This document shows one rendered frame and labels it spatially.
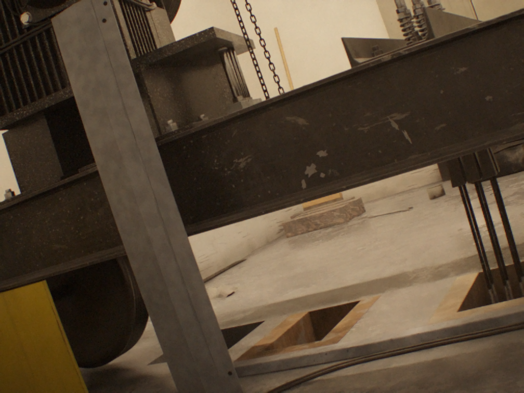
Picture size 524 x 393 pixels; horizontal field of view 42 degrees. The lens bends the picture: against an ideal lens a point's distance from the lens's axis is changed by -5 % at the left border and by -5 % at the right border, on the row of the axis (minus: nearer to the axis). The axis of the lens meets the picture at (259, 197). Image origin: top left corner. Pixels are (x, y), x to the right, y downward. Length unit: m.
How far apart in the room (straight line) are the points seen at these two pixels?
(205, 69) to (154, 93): 0.30
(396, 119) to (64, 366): 1.24
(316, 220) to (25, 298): 2.61
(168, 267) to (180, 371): 0.28
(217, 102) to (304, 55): 3.12
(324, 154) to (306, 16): 3.60
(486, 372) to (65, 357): 1.28
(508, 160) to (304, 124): 2.59
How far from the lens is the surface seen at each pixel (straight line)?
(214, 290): 3.34
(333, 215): 4.44
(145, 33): 2.12
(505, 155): 4.17
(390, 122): 1.61
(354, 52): 1.61
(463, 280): 2.18
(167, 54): 1.90
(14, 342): 2.36
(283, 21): 5.30
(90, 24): 1.81
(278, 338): 2.23
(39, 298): 2.20
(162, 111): 1.89
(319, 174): 1.69
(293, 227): 4.58
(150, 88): 1.89
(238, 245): 4.37
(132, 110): 1.75
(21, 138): 2.19
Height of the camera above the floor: 0.54
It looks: 3 degrees down
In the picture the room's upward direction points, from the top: 19 degrees counter-clockwise
